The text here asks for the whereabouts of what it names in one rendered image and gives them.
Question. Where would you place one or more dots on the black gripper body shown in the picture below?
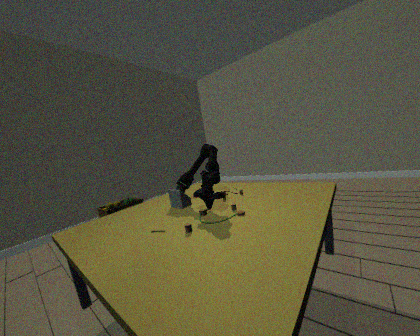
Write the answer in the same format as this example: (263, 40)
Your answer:
(212, 195)

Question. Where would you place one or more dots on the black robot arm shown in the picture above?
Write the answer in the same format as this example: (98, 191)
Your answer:
(207, 177)

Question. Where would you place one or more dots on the brown wooden cylinder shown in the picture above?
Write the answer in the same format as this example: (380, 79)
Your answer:
(188, 227)

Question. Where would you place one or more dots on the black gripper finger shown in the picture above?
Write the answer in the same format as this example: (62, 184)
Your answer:
(206, 201)
(210, 202)

